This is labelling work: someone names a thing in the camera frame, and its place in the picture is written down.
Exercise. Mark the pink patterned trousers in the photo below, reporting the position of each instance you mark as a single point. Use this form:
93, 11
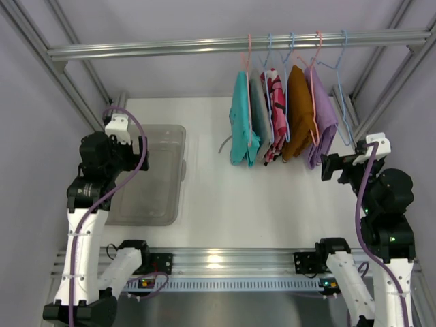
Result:
275, 100

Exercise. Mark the slotted cable duct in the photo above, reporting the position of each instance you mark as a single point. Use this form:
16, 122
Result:
226, 284

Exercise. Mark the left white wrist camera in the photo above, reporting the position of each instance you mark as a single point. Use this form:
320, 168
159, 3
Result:
118, 126

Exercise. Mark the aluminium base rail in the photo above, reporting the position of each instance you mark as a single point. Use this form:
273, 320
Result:
205, 262

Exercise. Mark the purple trousers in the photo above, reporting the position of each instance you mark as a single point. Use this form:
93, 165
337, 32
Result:
326, 120

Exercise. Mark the grey trousers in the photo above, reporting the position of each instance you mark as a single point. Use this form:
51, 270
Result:
260, 115

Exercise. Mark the brown trousers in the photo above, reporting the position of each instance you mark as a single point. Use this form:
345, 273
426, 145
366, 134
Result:
300, 115

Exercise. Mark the aluminium hanging rail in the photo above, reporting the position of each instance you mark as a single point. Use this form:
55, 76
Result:
359, 39

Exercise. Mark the right aluminium frame strut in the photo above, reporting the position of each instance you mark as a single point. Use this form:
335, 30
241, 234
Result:
387, 69

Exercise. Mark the left aluminium frame strut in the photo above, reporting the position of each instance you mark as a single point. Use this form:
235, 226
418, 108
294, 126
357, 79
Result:
78, 82

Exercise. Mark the blue hanger of patterned trousers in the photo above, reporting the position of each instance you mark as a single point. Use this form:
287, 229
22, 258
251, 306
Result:
284, 61

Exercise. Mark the empty blue hanger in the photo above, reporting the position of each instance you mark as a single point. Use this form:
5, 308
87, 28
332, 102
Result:
349, 139

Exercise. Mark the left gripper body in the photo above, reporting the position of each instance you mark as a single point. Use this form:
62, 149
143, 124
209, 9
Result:
137, 155

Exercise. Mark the aluminium frame strut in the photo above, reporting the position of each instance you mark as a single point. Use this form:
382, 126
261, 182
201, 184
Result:
387, 69
78, 82

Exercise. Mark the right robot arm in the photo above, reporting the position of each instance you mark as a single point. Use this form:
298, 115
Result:
376, 292

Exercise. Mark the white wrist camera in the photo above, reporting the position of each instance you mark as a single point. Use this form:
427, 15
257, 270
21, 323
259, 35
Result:
365, 147
118, 126

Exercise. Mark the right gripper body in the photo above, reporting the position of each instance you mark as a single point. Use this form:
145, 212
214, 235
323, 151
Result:
336, 167

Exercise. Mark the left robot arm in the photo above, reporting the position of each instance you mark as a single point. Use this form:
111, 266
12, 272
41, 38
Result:
84, 297

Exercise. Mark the clear plastic bin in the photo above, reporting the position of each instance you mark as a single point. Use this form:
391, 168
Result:
151, 197

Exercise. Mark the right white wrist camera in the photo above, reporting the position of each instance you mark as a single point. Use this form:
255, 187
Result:
365, 147

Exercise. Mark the teal trousers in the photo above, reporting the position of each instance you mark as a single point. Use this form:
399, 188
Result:
245, 142

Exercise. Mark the pink hanger of teal trousers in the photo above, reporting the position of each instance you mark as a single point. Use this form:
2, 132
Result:
246, 60

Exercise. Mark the pink hanger of purple trousers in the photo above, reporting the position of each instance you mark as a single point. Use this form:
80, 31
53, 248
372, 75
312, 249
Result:
315, 135

